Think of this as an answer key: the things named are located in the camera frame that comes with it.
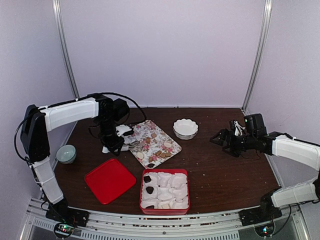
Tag pale green ceramic bowl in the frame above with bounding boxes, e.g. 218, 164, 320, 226
55, 144, 77, 164

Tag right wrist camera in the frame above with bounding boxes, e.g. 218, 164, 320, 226
229, 120, 246, 136

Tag dark square chocolate packed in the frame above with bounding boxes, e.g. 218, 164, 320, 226
143, 175, 152, 183

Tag white paper cup liners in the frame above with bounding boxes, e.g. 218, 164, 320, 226
140, 171, 190, 210

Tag right aluminium frame post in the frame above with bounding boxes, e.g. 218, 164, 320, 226
242, 0, 273, 112

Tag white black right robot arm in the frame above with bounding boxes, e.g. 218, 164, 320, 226
209, 113, 320, 226

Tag floral rectangular tray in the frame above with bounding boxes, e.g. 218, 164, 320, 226
124, 120, 182, 169

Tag dark chocolate front cell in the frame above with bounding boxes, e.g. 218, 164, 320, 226
145, 205, 155, 209

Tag white chocolate packed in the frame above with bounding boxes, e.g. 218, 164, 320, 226
161, 203, 171, 209

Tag front aluminium rail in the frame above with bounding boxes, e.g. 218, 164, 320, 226
24, 197, 311, 240

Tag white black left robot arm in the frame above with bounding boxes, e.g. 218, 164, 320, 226
14, 92, 132, 222

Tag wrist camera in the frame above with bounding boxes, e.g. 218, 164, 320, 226
115, 124, 134, 137
229, 120, 246, 136

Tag red tin box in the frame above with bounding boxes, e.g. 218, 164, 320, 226
139, 168, 191, 216

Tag white oval chocolate lower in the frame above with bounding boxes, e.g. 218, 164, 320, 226
136, 152, 144, 159

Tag left aluminium frame post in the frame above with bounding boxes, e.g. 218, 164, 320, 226
51, 0, 82, 103

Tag white scalloped ceramic dish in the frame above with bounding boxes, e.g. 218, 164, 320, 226
173, 118, 199, 140

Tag dark round chocolate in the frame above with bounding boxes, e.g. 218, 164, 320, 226
147, 163, 155, 168

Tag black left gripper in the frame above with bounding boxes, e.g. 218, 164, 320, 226
97, 116, 125, 157

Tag white oval chocolate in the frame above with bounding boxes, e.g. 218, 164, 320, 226
163, 142, 172, 148
136, 152, 144, 159

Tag aluminium frame post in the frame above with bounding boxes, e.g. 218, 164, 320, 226
242, 0, 273, 112
51, 0, 82, 103

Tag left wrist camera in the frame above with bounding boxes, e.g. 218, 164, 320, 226
115, 124, 134, 137

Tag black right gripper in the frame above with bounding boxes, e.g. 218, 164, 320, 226
209, 128, 256, 158

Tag red tin lid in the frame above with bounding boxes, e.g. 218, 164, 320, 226
84, 158, 137, 205

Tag dark heart chocolate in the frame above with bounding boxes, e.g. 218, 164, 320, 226
145, 186, 154, 195

